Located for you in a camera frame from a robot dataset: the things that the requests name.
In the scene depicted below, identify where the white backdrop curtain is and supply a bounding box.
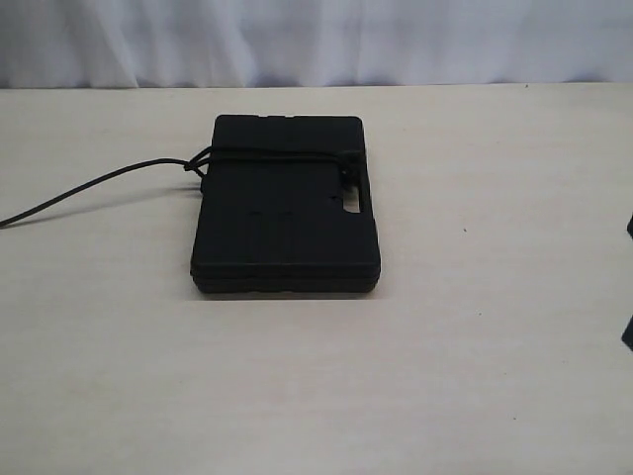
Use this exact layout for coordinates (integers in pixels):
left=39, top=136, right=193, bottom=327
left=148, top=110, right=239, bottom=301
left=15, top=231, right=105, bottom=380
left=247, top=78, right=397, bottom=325
left=1, top=1, right=632, bottom=88

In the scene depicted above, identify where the black plastic carrying case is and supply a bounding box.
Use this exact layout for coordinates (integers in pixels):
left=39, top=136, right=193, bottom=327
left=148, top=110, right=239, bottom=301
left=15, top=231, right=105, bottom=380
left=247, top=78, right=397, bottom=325
left=190, top=115, right=381, bottom=294

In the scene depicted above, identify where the black cord with knot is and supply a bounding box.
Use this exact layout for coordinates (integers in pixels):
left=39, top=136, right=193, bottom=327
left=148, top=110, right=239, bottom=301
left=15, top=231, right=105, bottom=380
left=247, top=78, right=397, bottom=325
left=0, top=145, right=365, bottom=231

